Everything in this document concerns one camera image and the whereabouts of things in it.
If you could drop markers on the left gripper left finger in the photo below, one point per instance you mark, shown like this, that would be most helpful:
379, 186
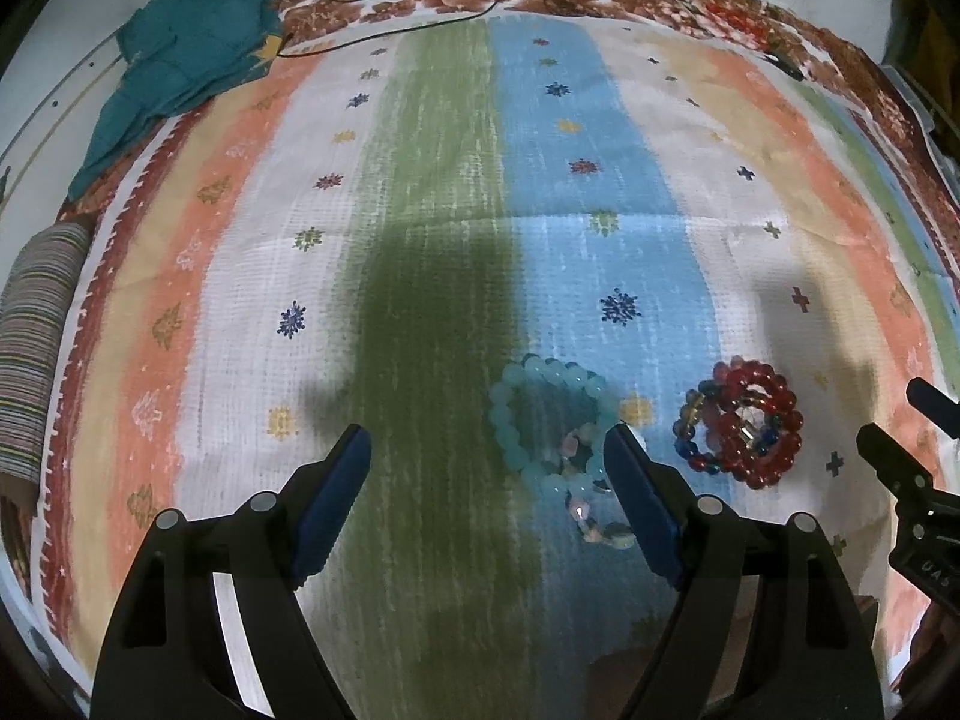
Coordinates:
165, 654

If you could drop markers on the grey striped bolster pillow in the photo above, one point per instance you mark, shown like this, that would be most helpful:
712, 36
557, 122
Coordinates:
35, 304

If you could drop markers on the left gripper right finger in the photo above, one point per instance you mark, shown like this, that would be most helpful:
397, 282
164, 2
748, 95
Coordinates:
808, 651

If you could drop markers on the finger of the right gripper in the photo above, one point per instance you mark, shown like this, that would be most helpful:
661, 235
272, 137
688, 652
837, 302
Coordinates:
896, 469
934, 405

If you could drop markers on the black charger plug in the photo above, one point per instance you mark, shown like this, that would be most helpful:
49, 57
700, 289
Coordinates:
785, 65

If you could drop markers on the striped colourful bedspread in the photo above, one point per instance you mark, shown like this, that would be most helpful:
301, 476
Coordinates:
476, 241

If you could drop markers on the teal cloth garment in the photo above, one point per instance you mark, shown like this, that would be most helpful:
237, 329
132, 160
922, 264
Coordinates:
177, 54

